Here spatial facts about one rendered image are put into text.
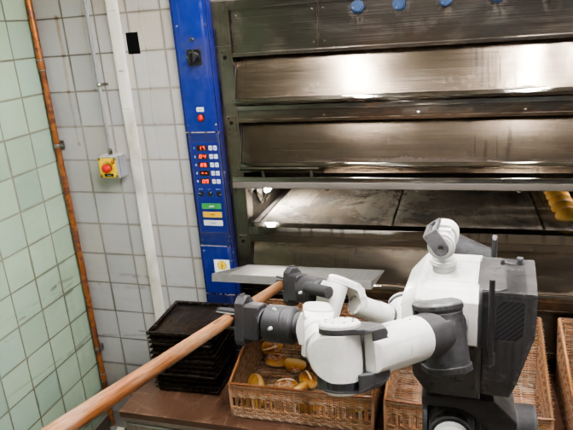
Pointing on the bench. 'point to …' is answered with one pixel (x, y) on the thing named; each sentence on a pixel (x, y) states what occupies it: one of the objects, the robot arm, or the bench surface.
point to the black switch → (193, 57)
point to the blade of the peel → (264, 276)
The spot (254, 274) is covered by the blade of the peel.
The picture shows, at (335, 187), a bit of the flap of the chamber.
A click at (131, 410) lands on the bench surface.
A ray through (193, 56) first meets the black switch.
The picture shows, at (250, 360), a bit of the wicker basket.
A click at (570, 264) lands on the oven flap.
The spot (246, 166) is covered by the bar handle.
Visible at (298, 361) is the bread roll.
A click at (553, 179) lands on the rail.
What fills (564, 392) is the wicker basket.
